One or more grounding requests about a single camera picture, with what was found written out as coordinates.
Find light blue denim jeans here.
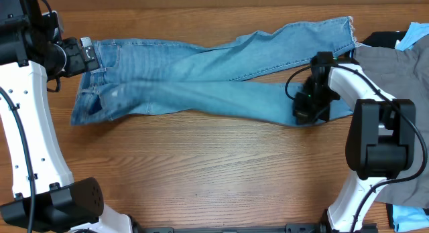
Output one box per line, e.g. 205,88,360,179
71,17,356,127

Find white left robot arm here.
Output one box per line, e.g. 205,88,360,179
1,0,141,232

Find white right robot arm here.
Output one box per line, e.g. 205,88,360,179
285,52,418,232

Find black folded garment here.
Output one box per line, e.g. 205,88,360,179
360,31,406,49

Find light blue folded garment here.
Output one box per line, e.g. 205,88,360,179
391,22,428,232

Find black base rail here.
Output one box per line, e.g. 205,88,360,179
133,223,339,233

